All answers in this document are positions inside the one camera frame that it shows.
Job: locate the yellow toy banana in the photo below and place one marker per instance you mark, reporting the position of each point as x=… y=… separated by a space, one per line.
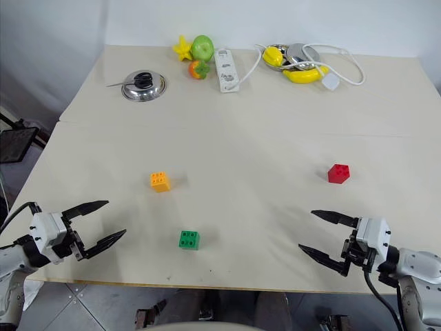
x=305 y=76

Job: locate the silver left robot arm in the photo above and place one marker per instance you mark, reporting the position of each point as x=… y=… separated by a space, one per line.
x=13 y=262

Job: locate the orange toy persimmon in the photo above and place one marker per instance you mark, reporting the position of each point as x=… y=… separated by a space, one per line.
x=197 y=70

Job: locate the black stand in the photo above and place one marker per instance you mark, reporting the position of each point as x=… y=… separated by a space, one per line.
x=24 y=125

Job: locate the red toy brick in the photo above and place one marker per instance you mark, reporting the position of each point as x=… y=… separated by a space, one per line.
x=338 y=174

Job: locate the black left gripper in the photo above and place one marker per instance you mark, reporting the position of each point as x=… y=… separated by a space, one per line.
x=73 y=246

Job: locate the yellow toy starfruit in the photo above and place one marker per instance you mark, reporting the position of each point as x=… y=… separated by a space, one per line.
x=182 y=48

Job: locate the white crumpled cloth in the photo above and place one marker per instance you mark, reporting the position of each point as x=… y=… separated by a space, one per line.
x=32 y=293

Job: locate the round steel lid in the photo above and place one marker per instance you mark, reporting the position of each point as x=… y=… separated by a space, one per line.
x=299 y=52

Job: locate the white plug adapter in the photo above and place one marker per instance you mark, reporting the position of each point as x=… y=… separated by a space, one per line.
x=331 y=82

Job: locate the yellow toy lemon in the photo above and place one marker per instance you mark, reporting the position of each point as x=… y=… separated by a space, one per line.
x=273 y=57

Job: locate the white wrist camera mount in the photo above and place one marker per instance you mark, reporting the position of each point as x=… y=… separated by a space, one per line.
x=373 y=232
x=46 y=229

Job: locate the green toy apple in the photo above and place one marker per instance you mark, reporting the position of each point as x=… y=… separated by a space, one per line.
x=202 y=47

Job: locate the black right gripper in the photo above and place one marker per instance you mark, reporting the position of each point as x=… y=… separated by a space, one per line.
x=358 y=255

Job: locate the steel bowl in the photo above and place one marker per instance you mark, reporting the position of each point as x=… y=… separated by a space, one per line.
x=280 y=50

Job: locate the steel pot lid black knob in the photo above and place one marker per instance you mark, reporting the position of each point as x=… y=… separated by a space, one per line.
x=144 y=86

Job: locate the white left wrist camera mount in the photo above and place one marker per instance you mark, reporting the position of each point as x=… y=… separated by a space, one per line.
x=46 y=229

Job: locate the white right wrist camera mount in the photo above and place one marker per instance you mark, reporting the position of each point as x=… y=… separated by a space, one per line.
x=373 y=232

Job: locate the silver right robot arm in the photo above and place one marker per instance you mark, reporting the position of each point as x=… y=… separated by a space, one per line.
x=418 y=272

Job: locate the black tablet screen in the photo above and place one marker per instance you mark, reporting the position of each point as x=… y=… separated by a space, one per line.
x=15 y=145

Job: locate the white power strip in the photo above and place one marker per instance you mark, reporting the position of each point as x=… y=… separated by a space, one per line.
x=226 y=70

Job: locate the green toy brick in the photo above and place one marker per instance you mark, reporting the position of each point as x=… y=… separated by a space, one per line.
x=189 y=239

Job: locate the orange toy brick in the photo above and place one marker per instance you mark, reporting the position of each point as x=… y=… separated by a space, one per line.
x=160 y=182

